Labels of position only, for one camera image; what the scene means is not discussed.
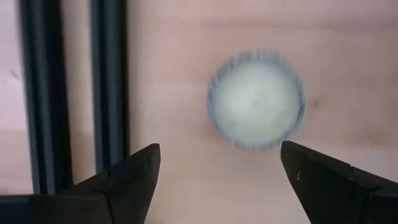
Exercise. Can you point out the white candle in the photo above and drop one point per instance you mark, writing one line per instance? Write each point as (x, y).
(256, 99)

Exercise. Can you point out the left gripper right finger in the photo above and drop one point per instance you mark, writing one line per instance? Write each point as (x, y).
(335, 193)

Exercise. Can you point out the black aluminium table frame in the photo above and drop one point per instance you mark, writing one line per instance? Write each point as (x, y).
(43, 93)

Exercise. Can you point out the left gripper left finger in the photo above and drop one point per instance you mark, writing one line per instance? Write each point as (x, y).
(124, 193)

